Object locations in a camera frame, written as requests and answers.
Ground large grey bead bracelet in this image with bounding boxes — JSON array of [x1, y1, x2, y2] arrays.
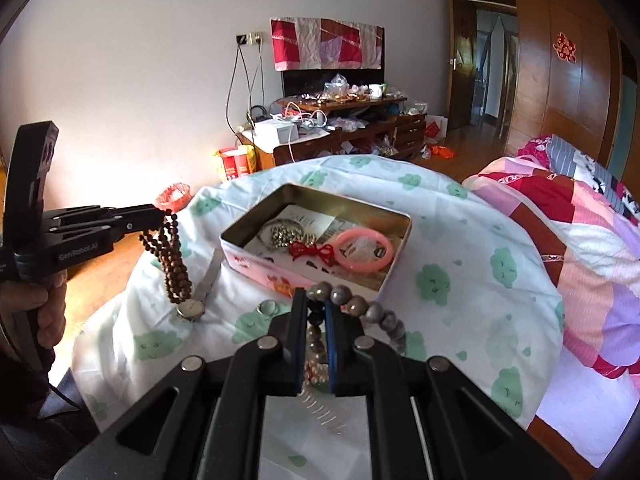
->
[[304, 282, 409, 357]]

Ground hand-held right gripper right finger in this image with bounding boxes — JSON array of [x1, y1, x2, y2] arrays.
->
[[324, 302, 572, 480]]

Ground brown bead bracelet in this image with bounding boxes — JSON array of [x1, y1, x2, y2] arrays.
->
[[307, 324, 331, 357]]

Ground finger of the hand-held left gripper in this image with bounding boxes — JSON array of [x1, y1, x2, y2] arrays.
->
[[47, 219, 168, 251], [42, 203, 168, 227]]

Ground white paper bag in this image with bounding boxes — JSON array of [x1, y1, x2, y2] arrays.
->
[[423, 114, 449, 142]]

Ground red patchwork cover cloth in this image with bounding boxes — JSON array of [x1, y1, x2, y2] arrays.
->
[[270, 16, 386, 72]]

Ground clear plastic bag with snacks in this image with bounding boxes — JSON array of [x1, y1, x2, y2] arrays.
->
[[324, 73, 351, 99]]

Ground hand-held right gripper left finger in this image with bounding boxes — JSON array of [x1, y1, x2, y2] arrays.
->
[[52, 287, 309, 480]]

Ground silver wristwatch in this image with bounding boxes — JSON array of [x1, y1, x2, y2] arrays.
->
[[175, 247, 224, 322]]

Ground grey striped cloth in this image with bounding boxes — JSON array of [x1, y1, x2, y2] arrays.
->
[[544, 135, 623, 196]]

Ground wooden wardrobe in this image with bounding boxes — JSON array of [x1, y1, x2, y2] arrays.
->
[[440, 0, 627, 182]]

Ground person's left hand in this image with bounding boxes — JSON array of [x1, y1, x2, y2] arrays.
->
[[0, 271, 69, 351]]

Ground red paper wall decoration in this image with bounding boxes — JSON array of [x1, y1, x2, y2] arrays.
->
[[552, 32, 579, 65]]

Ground pink metal tin box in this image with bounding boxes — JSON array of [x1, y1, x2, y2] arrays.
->
[[219, 183, 414, 307]]

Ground red knotted string bracelet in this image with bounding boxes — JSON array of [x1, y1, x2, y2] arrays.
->
[[288, 240, 335, 267]]

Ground wooden television cabinet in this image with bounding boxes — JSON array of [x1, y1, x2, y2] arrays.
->
[[237, 94, 429, 171]]

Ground silver bead bracelet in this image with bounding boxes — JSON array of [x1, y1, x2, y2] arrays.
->
[[259, 217, 314, 252]]

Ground white tablecloth with green clouds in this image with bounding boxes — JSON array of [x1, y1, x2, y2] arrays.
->
[[71, 153, 567, 480]]

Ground printed paper leaflet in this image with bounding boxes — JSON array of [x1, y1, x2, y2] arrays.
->
[[244, 203, 352, 262]]

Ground black television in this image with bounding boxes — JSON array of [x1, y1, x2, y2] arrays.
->
[[281, 67, 386, 99]]

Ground red and yellow bag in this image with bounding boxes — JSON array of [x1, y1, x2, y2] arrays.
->
[[213, 144, 257, 183]]

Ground person's left forearm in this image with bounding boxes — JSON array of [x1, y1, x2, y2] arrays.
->
[[0, 345, 98, 480]]

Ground wooden door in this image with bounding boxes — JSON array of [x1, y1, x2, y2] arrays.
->
[[446, 0, 482, 134]]

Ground white device box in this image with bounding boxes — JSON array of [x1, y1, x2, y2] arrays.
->
[[253, 120, 301, 145]]

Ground small wooden bead necklace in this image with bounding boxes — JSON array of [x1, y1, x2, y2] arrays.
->
[[138, 209, 194, 306]]

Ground hanging power cables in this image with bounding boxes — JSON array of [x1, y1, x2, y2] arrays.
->
[[224, 42, 267, 133]]

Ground pearl bead bracelet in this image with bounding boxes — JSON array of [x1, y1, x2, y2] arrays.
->
[[302, 355, 331, 387]]

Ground pink bangle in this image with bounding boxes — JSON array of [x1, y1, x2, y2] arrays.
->
[[333, 228, 395, 274]]

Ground pink patchwork quilt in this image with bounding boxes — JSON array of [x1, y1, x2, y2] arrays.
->
[[461, 133, 640, 467]]

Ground trash bin with red bag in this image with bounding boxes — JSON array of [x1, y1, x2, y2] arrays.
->
[[155, 183, 192, 211]]

